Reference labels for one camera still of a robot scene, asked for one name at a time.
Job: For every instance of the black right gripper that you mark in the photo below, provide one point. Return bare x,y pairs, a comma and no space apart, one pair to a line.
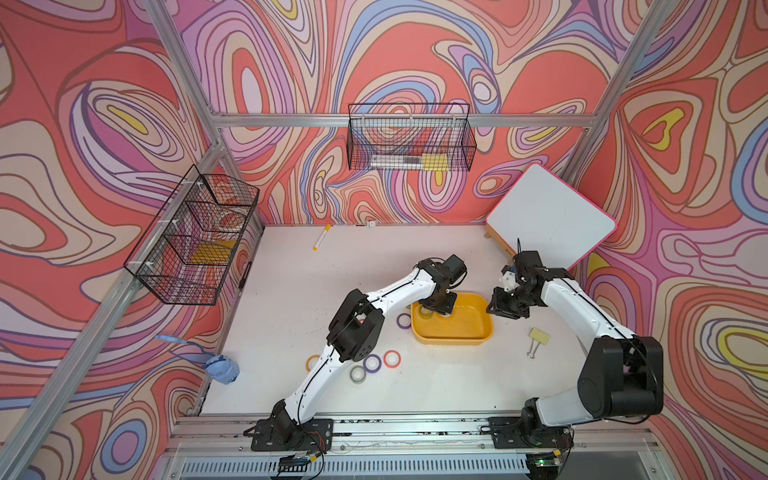
501,309

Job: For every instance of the grey clear tape roll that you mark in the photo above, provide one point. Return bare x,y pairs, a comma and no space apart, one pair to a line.
358,374

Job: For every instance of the yellow item in back basket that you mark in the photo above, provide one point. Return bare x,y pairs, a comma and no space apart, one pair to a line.
435,162

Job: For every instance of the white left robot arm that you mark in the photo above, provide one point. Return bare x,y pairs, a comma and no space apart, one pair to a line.
355,329

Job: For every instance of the yellow-green tape roll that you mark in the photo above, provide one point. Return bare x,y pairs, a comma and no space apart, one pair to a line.
425,313

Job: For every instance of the purple tape roll lower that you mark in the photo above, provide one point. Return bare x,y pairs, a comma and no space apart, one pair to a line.
372,364

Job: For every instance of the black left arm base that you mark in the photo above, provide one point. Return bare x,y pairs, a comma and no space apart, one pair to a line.
279,432

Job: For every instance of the purple tape roll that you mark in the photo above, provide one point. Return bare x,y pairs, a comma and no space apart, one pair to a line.
404,321
372,364

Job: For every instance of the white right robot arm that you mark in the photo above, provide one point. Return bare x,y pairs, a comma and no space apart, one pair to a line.
622,376

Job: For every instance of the yellow capped white marker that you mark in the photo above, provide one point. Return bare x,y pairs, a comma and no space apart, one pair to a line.
321,237

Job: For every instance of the black wire basket left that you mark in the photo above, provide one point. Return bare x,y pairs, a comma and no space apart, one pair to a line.
201,207

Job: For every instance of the black wire basket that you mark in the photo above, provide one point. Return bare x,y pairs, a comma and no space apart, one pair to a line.
394,135
201,207

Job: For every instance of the yellow block in basket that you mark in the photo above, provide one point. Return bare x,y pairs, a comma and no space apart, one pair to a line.
216,253

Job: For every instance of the white board pink edge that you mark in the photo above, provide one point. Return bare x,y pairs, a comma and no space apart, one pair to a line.
541,212

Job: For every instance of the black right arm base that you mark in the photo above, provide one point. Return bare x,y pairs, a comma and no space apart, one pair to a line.
528,432

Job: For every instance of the yellow plastic storage box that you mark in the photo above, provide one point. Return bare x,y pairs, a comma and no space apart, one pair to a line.
468,325

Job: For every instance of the black wire basket back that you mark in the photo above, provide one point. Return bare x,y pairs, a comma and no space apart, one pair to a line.
394,135

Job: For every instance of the red tape roll lower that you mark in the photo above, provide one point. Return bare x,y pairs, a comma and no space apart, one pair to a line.
392,359

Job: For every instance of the blue cloth bundle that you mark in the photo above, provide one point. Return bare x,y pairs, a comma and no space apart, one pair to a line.
217,366

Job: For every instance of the yellow sticky note pad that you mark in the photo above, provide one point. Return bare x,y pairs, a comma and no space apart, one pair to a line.
539,336

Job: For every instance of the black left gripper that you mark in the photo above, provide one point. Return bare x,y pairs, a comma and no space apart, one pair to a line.
448,307

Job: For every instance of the purple tape roll upper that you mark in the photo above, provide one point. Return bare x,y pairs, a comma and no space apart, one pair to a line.
404,321

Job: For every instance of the orange tape roll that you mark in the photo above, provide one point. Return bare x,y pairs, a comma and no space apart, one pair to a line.
311,362

